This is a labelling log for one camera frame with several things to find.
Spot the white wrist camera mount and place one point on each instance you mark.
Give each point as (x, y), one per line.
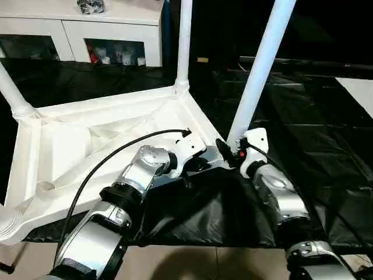
(258, 140)
(189, 144)

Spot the black folding chair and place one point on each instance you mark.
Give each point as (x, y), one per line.
(11, 262)

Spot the white plastic table leg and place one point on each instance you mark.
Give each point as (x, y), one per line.
(10, 224)
(13, 93)
(185, 41)
(259, 67)

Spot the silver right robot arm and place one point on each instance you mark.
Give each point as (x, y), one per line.
(282, 192)

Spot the small tan label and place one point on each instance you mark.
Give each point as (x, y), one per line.
(203, 59)

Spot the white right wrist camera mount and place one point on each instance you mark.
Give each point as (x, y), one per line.
(258, 140)

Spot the small red bottle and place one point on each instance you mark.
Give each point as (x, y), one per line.
(93, 56)

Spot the white glass-door cabinet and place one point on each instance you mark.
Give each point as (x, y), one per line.
(87, 26)

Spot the black metal rail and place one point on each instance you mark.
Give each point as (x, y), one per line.
(320, 63)

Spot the blue vertical panel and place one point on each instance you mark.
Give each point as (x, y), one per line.
(166, 29)

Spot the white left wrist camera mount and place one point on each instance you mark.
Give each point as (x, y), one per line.
(189, 144)

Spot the grey glossy object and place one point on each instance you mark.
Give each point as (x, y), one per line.
(90, 6)

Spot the small white jar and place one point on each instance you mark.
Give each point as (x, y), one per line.
(141, 61)
(105, 60)

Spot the black work mat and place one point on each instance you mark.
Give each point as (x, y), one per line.
(233, 210)

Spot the white flat board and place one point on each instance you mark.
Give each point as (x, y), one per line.
(358, 93)

